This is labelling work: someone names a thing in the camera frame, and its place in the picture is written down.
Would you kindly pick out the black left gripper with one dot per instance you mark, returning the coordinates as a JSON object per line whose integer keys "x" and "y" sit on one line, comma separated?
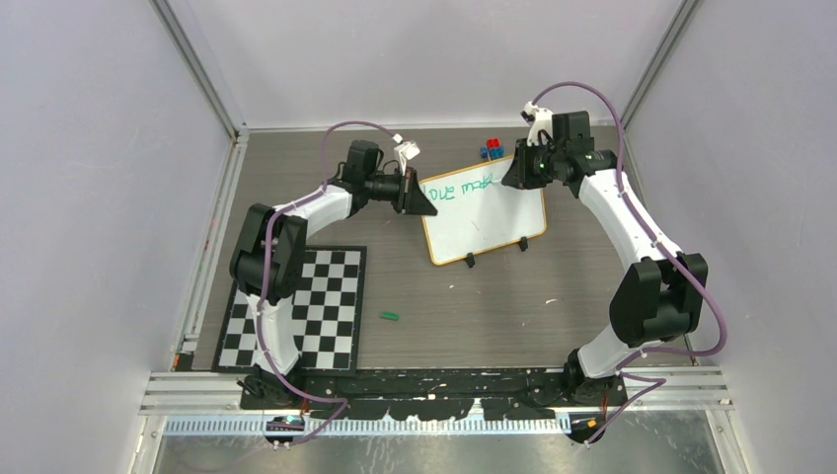
{"x": 416, "y": 201}

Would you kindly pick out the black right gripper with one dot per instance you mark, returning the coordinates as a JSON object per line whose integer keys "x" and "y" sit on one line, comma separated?
{"x": 521, "y": 176}

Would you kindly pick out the yellow framed whiteboard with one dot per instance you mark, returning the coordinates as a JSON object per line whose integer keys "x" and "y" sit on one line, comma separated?
{"x": 476, "y": 213}

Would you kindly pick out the black white chessboard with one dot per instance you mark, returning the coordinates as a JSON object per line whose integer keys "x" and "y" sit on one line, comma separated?
{"x": 325, "y": 316}

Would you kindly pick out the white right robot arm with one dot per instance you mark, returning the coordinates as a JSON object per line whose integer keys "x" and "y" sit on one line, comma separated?
{"x": 656, "y": 301}

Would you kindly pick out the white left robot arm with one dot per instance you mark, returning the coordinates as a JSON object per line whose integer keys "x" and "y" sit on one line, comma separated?
{"x": 269, "y": 256}

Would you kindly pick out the blue red toy car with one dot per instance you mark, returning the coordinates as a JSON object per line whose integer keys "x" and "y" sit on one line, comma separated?
{"x": 492, "y": 150}

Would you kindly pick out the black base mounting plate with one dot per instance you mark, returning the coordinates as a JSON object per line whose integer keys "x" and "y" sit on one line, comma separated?
{"x": 428, "y": 394}

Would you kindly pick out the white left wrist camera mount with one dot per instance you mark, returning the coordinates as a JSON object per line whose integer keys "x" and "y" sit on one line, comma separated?
{"x": 405, "y": 151}

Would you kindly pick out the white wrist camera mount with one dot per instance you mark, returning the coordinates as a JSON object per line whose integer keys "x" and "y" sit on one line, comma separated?
{"x": 540, "y": 121}
{"x": 405, "y": 151}

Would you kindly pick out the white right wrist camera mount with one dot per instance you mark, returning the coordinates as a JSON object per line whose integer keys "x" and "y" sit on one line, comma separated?
{"x": 540, "y": 121}

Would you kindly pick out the aluminium front rail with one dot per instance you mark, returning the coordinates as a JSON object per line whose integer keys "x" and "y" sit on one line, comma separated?
{"x": 199, "y": 403}

